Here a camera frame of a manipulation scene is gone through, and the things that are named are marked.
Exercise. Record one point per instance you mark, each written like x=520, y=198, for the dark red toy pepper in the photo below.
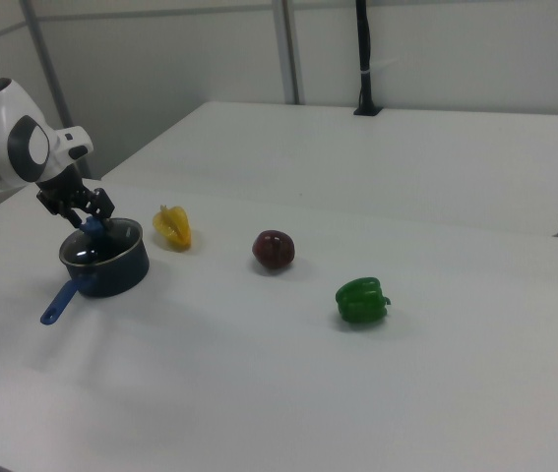
x=273, y=249

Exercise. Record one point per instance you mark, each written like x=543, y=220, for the green toy bell pepper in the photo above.
x=359, y=301

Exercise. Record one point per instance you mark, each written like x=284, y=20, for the black camera stand pole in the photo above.
x=366, y=59

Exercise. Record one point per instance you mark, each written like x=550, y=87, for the glass lid with blue knob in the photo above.
x=92, y=228

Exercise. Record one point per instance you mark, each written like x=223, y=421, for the grey wall partition post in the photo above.
x=289, y=49
x=54, y=88

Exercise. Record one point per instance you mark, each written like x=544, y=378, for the dark blue saucepan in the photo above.
x=113, y=277

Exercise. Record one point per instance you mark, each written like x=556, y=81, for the yellow toy bell pepper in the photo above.
x=175, y=228

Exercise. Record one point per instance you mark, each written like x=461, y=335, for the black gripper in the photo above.
x=64, y=186

